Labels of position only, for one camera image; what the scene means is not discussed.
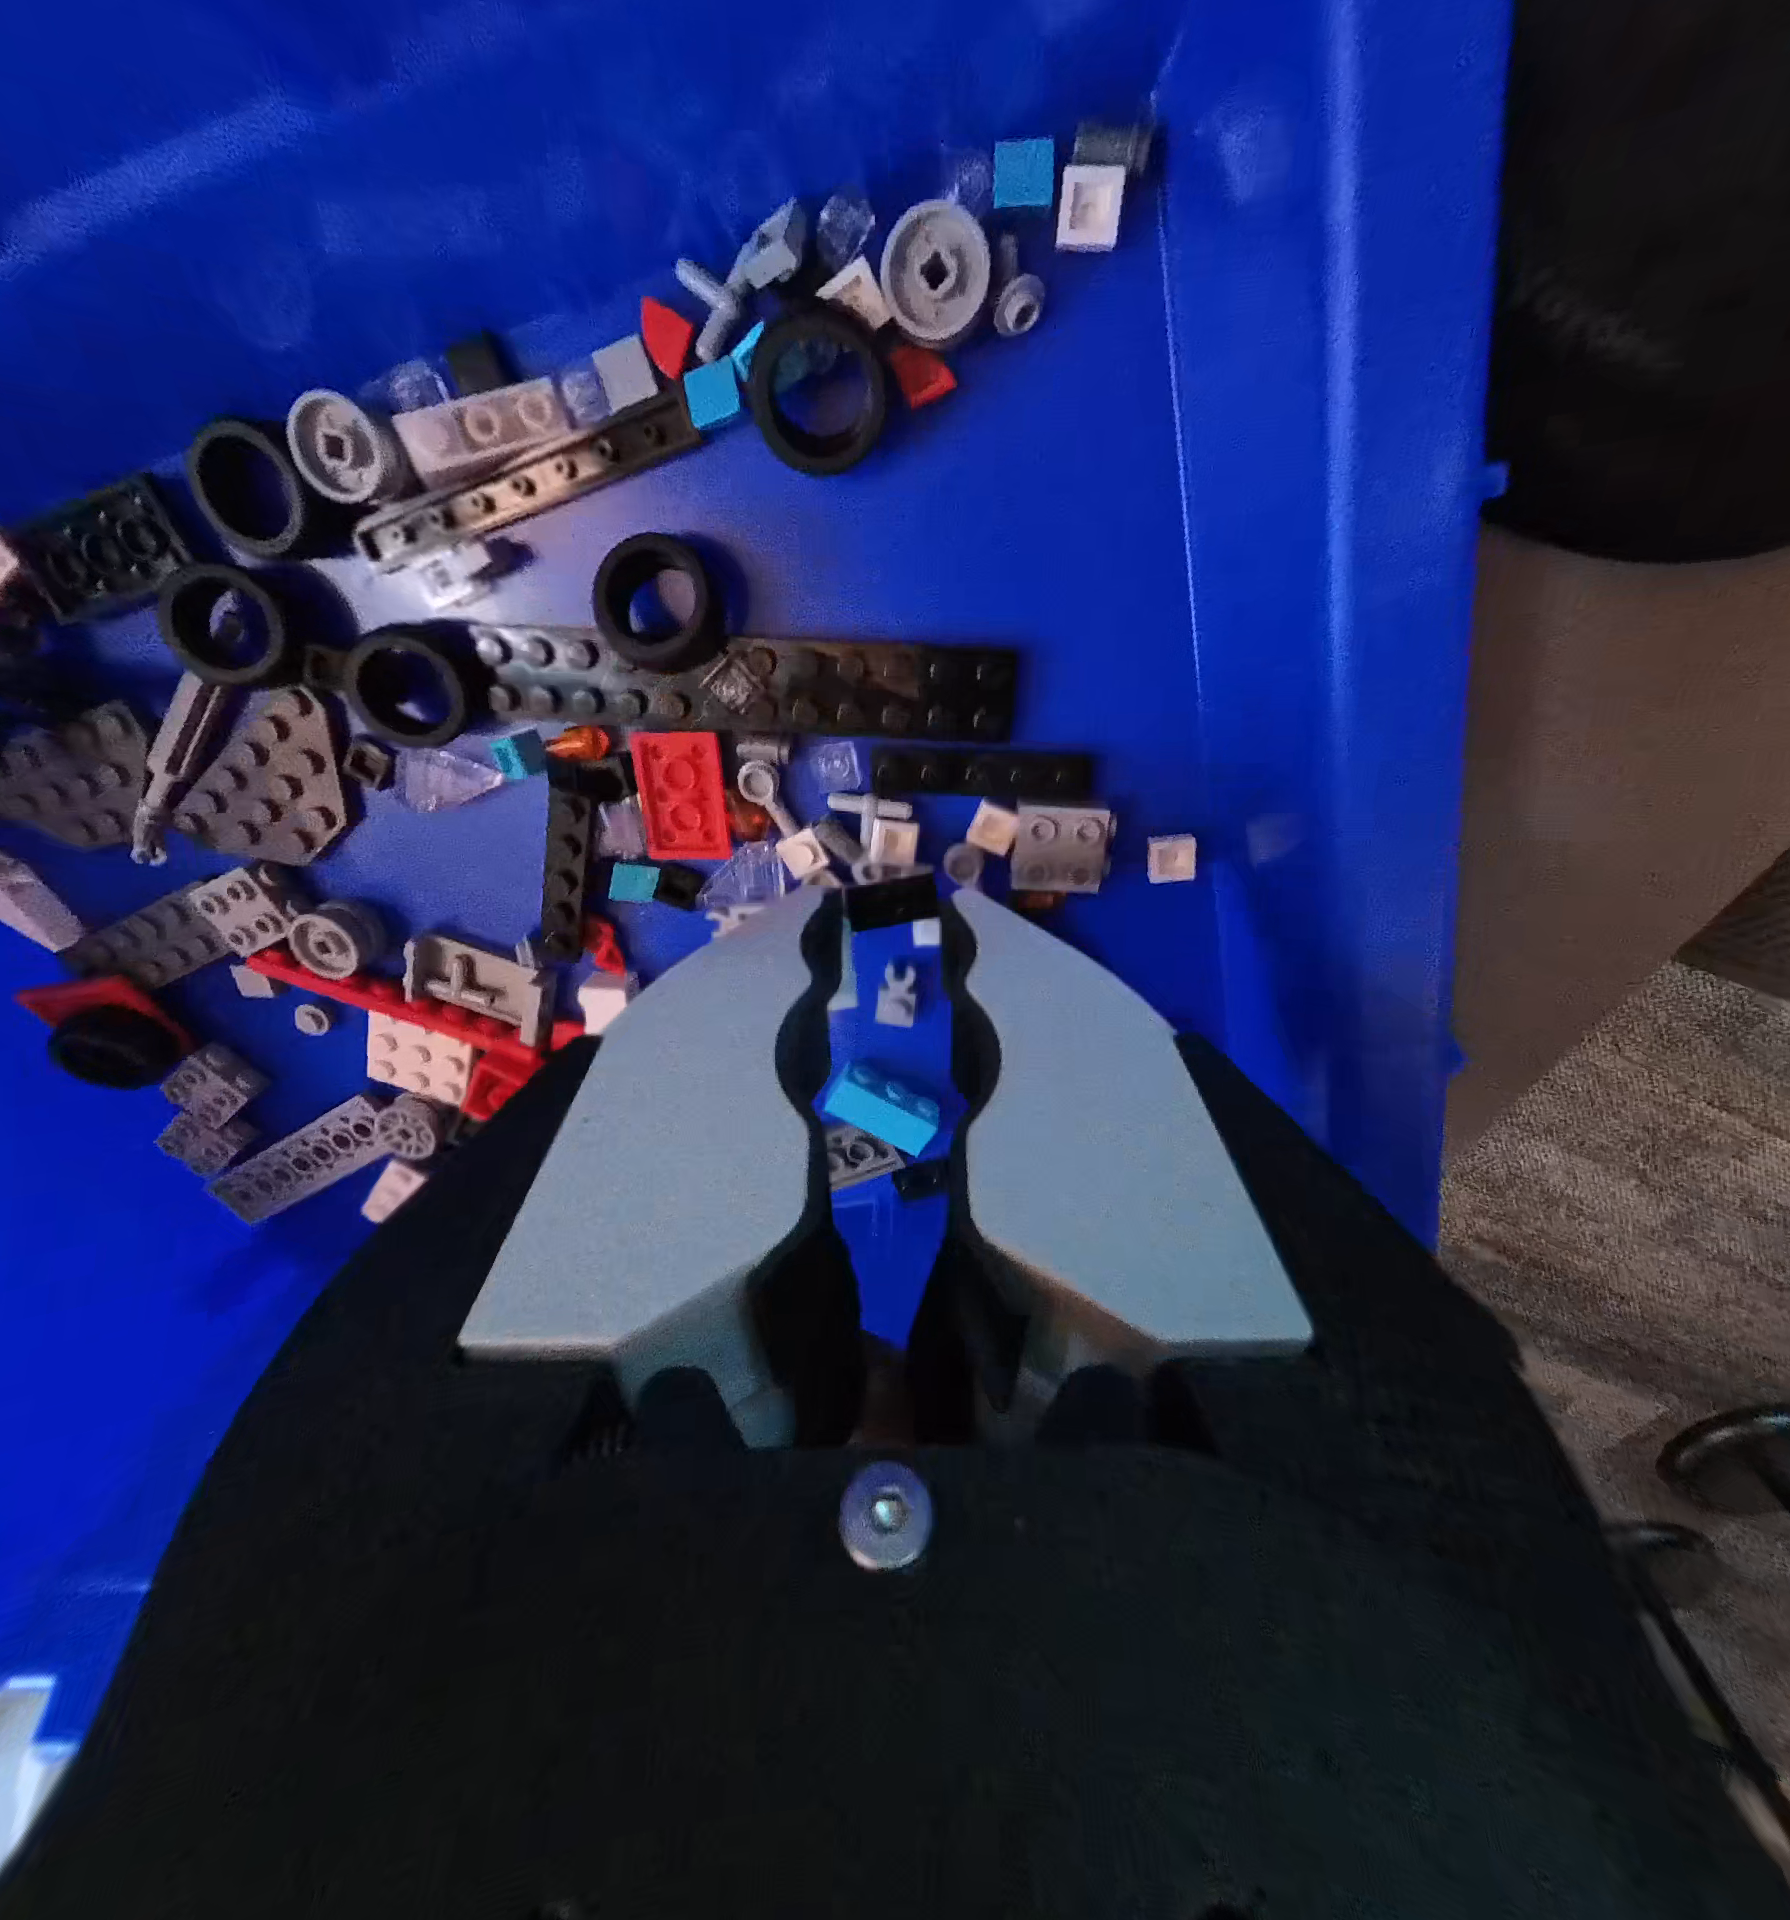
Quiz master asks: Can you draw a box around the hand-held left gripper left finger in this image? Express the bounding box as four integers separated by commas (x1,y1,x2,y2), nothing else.
457,884,866,1453

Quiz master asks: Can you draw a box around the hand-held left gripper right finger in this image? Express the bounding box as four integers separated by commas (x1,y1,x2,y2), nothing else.
906,885,1318,1450

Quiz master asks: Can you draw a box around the pile of toy bricks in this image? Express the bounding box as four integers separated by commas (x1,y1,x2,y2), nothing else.
0,114,1201,1222

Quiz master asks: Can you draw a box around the blue plastic bin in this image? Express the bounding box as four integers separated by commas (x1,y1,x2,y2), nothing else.
0,0,1511,1773

